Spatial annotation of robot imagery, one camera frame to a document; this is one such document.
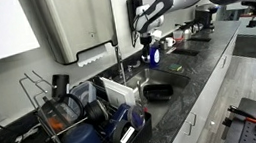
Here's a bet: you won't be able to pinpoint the black wall soap dispenser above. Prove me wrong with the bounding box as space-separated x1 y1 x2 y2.
125 0 147 34

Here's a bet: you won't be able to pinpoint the orange handled black tool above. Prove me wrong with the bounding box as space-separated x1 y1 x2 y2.
227 102 256 128

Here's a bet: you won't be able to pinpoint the black counter mat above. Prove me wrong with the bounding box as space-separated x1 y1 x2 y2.
171 44 200 60
187 33 213 46

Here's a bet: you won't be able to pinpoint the black coffee machine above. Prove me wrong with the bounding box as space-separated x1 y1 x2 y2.
191 1 223 33

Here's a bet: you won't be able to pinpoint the clear container blue rim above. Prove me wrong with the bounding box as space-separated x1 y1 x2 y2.
68 79 99 110

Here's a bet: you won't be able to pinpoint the black dish rack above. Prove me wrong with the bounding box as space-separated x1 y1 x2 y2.
17 54 156 143

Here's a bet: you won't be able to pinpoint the white lower cabinets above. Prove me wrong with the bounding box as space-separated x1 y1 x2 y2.
149 31 256 143

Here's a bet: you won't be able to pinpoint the small blue cup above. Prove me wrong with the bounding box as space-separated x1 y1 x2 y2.
102 102 134 136

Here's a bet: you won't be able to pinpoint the small white bowl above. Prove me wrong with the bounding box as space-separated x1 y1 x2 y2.
141 52 152 64

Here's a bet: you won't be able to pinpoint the black round lid white label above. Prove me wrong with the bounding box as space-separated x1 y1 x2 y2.
109 118 138 143

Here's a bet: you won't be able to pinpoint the white mug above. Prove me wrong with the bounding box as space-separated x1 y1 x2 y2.
165 36 178 49

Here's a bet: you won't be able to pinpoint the clear jar black rim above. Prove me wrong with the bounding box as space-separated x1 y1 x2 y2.
35 91 89 137

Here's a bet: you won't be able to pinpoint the blue round lid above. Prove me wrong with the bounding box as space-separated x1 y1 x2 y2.
126 103 148 132

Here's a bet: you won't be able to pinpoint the stainless steel sink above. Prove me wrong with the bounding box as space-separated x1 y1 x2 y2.
114 62 198 132

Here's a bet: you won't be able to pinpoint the green yellow sponge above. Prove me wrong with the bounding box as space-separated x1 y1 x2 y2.
166 62 184 74

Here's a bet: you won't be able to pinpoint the blue dish soap bottle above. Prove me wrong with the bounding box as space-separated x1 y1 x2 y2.
146 41 163 68

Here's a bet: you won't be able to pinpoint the white square board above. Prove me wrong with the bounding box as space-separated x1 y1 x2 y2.
99 72 137 111

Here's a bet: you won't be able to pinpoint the steel paper towel dispenser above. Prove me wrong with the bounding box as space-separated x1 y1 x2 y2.
32 0 121 68

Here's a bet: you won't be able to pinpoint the white paper towel sheet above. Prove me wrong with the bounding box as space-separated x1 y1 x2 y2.
74 43 115 68

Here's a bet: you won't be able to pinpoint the black cylinder cup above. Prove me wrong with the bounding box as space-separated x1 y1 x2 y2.
48 72 73 100

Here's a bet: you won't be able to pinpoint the small steel kettle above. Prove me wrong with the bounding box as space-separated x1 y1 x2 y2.
181 26 195 41

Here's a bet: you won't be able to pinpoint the black plastic food container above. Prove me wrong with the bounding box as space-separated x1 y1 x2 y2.
141 81 175 105

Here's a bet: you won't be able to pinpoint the chrome gooseneck faucet spout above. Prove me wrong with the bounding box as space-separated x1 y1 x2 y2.
112 44 127 81

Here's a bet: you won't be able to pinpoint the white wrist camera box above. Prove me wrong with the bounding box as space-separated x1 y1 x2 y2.
150 27 165 42

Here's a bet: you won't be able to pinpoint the clear measuring cup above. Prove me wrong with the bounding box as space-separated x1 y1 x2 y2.
172 28 186 44

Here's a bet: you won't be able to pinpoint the chrome tap handle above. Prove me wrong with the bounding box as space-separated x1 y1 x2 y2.
126 60 143 73

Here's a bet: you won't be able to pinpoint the red plastic cup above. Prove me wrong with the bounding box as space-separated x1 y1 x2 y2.
142 105 150 115

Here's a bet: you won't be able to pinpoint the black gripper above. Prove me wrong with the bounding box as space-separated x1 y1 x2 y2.
138 32 157 63

